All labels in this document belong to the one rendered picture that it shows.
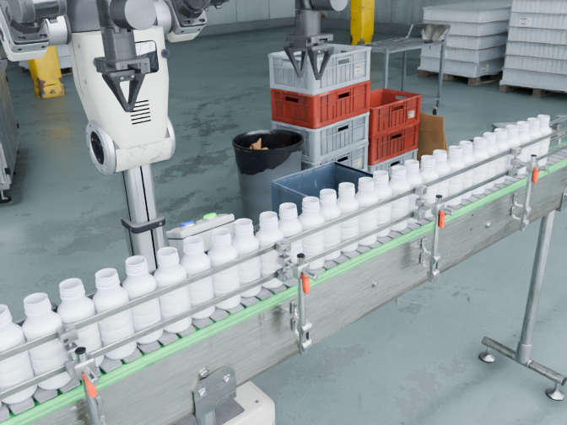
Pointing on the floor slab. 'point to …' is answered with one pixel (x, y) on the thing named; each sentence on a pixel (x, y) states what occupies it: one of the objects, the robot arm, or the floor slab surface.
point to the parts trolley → (406, 61)
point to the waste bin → (264, 166)
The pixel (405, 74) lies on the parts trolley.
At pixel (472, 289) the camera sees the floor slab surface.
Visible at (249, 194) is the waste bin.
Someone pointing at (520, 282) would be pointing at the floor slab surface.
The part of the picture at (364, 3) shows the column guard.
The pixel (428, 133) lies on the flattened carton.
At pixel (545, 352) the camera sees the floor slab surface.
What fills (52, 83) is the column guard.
